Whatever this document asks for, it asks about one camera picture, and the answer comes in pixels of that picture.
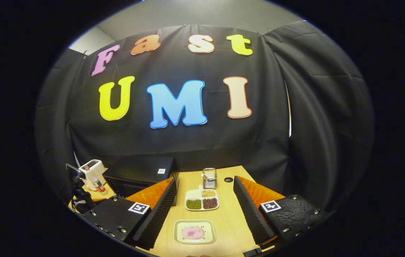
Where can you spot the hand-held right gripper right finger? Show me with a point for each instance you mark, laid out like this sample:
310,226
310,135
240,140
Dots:
250,214

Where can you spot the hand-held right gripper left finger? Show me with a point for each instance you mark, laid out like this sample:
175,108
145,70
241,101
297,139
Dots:
159,214

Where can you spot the cream square plate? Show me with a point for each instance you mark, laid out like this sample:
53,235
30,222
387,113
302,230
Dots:
179,235

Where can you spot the pink ham slice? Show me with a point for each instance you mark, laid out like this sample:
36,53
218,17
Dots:
193,232

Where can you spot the black electric oven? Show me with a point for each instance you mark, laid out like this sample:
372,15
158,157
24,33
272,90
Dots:
138,167

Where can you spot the white toaster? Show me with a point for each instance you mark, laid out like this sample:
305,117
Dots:
93,167

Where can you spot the green mung beans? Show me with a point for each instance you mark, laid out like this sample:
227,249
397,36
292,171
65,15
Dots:
193,204

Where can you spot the white divided plate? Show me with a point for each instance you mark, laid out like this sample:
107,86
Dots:
193,194

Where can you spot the red beans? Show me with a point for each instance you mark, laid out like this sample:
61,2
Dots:
210,203

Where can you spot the yellow soybeans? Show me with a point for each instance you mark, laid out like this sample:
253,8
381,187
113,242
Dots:
208,193

